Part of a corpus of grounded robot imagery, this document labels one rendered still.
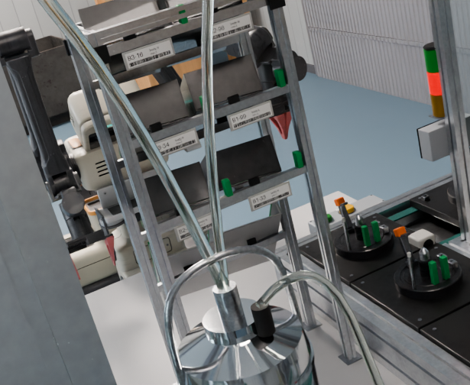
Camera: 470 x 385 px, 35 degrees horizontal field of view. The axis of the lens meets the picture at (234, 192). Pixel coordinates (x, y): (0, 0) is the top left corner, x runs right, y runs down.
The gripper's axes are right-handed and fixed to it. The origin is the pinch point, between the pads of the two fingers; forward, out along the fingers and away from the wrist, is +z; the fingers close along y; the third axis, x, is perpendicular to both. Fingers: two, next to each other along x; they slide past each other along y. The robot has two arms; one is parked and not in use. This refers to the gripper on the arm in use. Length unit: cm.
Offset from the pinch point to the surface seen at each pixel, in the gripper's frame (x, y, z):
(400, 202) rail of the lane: -5.3, 25.9, 27.1
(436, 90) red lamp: -32.7, 22.2, -8.7
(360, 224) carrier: -19.6, 5.1, 20.6
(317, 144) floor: 297, 157, 118
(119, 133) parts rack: -42, -48, -25
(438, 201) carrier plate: -14.4, 31.2, 26.3
